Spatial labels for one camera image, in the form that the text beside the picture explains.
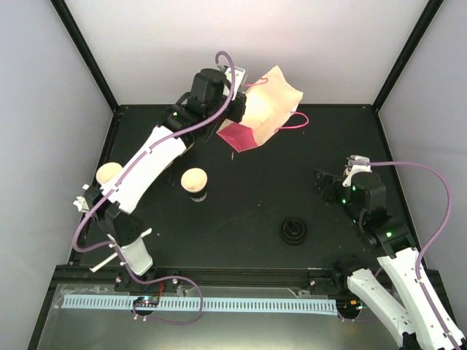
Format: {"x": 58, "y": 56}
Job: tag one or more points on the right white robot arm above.
{"x": 416, "y": 318}

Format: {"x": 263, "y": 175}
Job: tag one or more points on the stack of black lids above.
{"x": 293, "y": 231}

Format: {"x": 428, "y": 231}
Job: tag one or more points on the small circuit board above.
{"x": 146, "y": 301}

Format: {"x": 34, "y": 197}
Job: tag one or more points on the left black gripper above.
{"x": 238, "y": 114}

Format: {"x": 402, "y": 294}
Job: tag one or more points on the white stacked paper cups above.
{"x": 108, "y": 171}

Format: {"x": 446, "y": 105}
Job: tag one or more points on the brown cardboard cup carrier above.
{"x": 176, "y": 150}

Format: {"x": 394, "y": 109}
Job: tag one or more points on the light blue cable duct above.
{"x": 206, "y": 304}

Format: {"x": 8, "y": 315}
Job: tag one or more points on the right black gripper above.
{"x": 324, "y": 178}

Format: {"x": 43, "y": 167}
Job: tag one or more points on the black paper coffee cup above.
{"x": 194, "y": 182}

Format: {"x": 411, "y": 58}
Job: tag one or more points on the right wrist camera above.
{"x": 355, "y": 164}

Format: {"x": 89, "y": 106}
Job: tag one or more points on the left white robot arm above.
{"x": 213, "y": 98}

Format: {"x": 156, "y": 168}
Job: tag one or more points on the cake print paper bag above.
{"x": 271, "y": 101}

